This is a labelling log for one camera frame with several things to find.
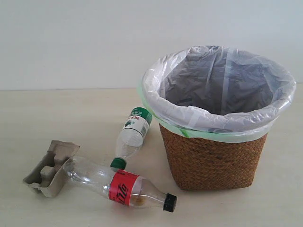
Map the clear bottle green cap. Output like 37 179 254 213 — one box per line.
110 107 152 170

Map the white plastic trash bag liner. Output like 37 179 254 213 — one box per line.
141 46 296 133

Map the grey cardboard pulp tray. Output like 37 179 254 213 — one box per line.
23 140 80 198

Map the clear cola bottle red label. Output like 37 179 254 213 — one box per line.
62 156 177 212

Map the green plastic bag liner edge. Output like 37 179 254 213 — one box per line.
137 81 274 143

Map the brown woven wicker basket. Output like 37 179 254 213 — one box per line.
160 126 267 191

